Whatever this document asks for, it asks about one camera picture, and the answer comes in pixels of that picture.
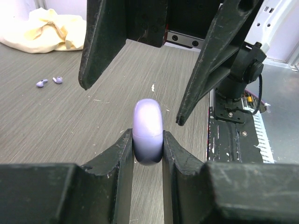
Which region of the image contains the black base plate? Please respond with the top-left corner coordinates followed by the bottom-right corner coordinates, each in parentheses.
top-left (206, 90), bottom-right (264, 163)

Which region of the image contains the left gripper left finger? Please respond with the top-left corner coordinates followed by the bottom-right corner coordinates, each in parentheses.
top-left (0, 129), bottom-right (134, 224)

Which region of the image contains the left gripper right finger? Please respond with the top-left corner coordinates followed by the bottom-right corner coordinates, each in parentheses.
top-left (162, 131), bottom-right (299, 224)

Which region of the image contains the cream crumpled cloth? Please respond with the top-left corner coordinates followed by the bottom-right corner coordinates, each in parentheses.
top-left (0, 8), bottom-right (86, 54)

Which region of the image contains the purple charging case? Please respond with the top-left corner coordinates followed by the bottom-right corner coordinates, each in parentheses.
top-left (132, 98), bottom-right (163, 166)

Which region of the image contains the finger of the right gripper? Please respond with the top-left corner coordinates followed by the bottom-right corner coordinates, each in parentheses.
top-left (78, 0), bottom-right (168, 90)

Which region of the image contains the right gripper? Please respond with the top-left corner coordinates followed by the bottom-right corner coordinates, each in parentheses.
top-left (166, 0), bottom-right (263, 126)

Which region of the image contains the slotted cable duct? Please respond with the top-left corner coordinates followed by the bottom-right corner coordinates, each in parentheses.
top-left (253, 112), bottom-right (275, 164)

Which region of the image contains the purple earbud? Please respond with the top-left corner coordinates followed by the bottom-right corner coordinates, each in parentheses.
top-left (36, 79), bottom-right (48, 88)
top-left (52, 77), bottom-right (63, 84)

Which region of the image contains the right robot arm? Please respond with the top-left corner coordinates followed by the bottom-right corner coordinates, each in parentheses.
top-left (78, 0), bottom-right (266, 126)

